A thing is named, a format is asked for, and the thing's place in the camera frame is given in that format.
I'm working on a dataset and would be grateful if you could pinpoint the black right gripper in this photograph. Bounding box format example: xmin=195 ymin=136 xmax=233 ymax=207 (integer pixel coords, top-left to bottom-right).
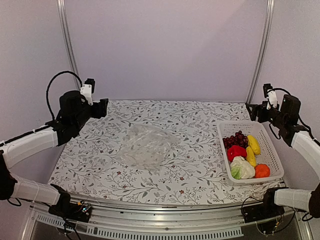
xmin=246 ymin=101 xmax=287 ymax=129

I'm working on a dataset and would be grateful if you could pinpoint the yellow corn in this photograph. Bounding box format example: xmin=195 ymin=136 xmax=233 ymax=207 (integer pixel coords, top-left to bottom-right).
xmin=246 ymin=146 xmax=257 ymax=168
xmin=247 ymin=135 xmax=261 ymax=155

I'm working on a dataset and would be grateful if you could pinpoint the red bell pepper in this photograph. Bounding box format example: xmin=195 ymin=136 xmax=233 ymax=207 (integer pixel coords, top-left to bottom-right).
xmin=227 ymin=145 xmax=247 ymax=163

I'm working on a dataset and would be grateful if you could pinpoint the white plastic basket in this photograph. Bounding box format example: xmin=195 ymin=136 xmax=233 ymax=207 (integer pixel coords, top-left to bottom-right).
xmin=217 ymin=120 xmax=284 ymax=186

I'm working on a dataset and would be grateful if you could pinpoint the orange pumpkin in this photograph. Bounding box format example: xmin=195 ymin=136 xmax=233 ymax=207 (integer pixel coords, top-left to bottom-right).
xmin=254 ymin=164 xmax=271 ymax=179

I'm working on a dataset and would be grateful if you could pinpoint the white green cauliflower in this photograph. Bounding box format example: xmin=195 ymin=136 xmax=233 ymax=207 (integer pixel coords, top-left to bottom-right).
xmin=230 ymin=156 xmax=256 ymax=180

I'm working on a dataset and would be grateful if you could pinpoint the clear zip top bag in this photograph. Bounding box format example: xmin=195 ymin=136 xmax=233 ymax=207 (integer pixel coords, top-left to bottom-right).
xmin=115 ymin=124 xmax=181 ymax=173

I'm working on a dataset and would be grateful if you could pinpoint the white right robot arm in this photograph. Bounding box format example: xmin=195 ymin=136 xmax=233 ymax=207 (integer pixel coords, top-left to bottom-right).
xmin=246 ymin=94 xmax=320 ymax=219

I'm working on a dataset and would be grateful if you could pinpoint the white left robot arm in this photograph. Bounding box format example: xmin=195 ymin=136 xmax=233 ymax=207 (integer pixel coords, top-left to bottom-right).
xmin=0 ymin=90 xmax=109 ymax=217

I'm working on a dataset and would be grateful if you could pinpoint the dark red grape bunch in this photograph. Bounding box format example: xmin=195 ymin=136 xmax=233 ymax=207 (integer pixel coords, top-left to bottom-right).
xmin=222 ymin=130 xmax=249 ymax=150

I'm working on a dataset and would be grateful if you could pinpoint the floral tablecloth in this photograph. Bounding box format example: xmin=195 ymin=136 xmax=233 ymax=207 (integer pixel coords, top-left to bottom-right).
xmin=49 ymin=100 xmax=284 ymax=205

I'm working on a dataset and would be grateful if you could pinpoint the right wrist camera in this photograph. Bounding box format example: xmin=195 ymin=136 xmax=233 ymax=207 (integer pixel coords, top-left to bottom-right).
xmin=263 ymin=83 xmax=279 ymax=110

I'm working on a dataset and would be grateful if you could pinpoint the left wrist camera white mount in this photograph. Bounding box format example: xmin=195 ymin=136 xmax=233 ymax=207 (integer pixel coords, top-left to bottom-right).
xmin=80 ymin=78 xmax=96 ymax=106

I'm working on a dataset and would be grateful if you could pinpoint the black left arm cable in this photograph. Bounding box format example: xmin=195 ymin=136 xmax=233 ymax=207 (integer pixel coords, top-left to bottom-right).
xmin=45 ymin=71 xmax=83 ymax=121

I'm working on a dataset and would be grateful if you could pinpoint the right aluminium frame post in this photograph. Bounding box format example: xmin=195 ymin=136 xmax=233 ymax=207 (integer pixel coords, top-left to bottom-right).
xmin=245 ymin=0 xmax=275 ymax=104

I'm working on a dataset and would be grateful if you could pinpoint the aluminium frame post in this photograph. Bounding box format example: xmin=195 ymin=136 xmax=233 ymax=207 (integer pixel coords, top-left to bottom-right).
xmin=245 ymin=0 xmax=275 ymax=104
xmin=56 ymin=0 xmax=79 ymax=75

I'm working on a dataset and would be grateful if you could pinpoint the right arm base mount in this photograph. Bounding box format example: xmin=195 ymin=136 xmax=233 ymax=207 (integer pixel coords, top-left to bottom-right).
xmin=240 ymin=196 xmax=285 ymax=223

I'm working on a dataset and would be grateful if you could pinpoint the aluminium front rail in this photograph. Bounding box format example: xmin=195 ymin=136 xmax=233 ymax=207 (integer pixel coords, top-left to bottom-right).
xmin=21 ymin=194 xmax=316 ymax=240

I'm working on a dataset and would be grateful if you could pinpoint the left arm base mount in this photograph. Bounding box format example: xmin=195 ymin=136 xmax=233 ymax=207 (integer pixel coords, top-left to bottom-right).
xmin=48 ymin=200 xmax=92 ymax=223

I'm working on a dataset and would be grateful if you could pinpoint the left aluminium frame post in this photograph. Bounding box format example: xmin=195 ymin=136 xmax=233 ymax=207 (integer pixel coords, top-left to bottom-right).
xmin=56 ymin=0 xmax=79 ymax=75

